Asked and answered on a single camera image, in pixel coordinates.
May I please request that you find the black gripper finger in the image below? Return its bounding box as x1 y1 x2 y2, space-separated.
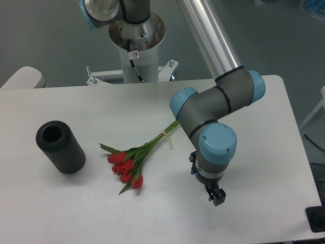
214 188 226 206
205 185 215 201

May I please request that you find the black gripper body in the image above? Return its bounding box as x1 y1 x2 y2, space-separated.
189 151 221 189

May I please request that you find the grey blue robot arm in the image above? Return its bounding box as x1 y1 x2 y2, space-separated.
79 1 266 205

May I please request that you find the red tulip bouquet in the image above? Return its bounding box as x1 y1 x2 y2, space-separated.
100 121 179 194

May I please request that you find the black device at edge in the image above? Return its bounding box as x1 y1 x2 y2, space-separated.
305 206 324 233

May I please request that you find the white furniture piece right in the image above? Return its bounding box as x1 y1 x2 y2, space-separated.
299 86 324 130

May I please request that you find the black cylindrical vase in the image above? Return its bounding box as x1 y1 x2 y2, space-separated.
36 120 86 174

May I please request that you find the white chair backrest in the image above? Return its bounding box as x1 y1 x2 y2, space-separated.
1 66 47 91

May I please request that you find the black floor cable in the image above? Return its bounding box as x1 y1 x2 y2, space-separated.
304 134 325 149

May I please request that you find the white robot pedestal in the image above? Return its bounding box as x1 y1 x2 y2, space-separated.
86 12 179 85

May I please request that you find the black pedestal cable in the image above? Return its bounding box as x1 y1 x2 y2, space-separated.
126 38 145 83

